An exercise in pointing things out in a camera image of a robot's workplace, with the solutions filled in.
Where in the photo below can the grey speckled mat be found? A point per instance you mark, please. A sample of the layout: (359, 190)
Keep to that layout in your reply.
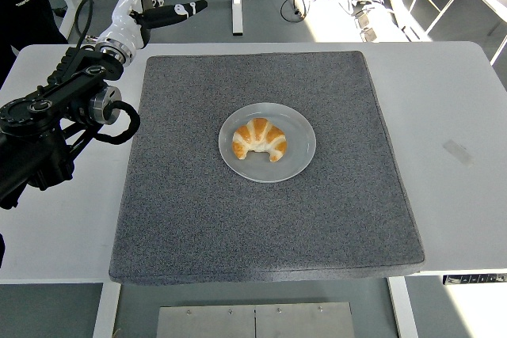
(257, 227)

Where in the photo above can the white table leg with foot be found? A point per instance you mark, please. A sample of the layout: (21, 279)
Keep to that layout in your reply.
(69, 5)

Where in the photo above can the grey metal plate with screws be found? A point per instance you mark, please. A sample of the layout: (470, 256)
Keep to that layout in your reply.
(253, 322)

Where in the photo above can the golden croissant bread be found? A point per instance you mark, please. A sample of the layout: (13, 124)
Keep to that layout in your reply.
(259, 136)

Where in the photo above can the white table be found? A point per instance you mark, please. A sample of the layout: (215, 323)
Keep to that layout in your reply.
(447, 215)

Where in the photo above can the clear tape piece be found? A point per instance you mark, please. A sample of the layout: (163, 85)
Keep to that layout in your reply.
(457, 152)

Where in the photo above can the table height control panel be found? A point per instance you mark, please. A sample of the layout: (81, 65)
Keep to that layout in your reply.
(475, 278)

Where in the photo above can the pale grey round plate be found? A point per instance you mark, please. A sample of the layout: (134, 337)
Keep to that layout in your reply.
(277, 169)

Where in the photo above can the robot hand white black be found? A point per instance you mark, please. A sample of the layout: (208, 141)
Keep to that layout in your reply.
(123, 21)

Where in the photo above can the person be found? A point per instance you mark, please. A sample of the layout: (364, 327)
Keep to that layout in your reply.
(24, 17)

